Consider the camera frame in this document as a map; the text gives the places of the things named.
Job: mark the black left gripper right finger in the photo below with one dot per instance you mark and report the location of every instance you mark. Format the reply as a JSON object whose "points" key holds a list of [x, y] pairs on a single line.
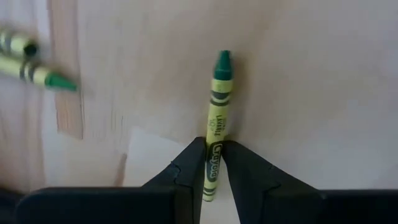
{"points": [[248, 174]]}

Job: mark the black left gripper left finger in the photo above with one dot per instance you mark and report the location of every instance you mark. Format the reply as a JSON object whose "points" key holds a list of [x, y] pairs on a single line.
{"points": [[189, 168]]}

